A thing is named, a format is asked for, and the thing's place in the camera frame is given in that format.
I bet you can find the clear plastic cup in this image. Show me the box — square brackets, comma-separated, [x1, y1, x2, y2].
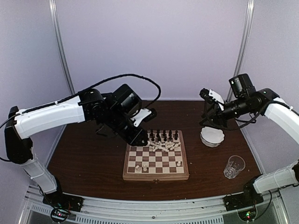
[223, 155, 246, 179]

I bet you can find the wooden chess board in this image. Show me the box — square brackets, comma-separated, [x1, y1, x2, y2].
[122, 129, 189, 182]

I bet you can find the aluminium corner post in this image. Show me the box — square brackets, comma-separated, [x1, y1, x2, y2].
[48, 0, 78, 103]
[225, 0, 255, 105]

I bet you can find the aluminium front rail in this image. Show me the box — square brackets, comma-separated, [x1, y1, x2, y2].
[16, 184, 290, 224]

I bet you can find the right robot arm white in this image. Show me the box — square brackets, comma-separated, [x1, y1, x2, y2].
[199, 74, 299, 206]

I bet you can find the white scalloped bowl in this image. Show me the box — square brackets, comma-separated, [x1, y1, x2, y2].
[200, 126, 225, 147]

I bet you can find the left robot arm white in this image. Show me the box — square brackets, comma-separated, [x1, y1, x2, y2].
[1, 84, 157, 207]

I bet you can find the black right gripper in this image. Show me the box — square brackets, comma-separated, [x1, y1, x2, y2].
[199, 95, 254, 129]

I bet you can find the dark rook corner piece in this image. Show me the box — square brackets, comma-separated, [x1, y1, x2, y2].
[174, 130, 178, 140]

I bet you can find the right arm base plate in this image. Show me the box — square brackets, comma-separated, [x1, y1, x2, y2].
[223, 193, 264, 211]

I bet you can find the left aluminium corner post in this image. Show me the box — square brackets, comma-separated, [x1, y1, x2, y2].
[48, 0, 78, 103]

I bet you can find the right aluminium corner post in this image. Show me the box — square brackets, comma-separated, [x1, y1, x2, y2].
[225, 0, 255, 105]

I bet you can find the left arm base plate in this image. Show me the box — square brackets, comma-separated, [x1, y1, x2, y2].
[43, 191, 84, 212]

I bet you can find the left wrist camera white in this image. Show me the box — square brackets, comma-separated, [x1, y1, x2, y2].
[130, 108, 157, 127]

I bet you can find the white king chess piece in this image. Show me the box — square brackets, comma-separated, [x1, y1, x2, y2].
[165, 142, 181, 151]

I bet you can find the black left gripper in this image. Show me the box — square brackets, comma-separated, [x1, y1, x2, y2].
[104, 108, 148, 147]

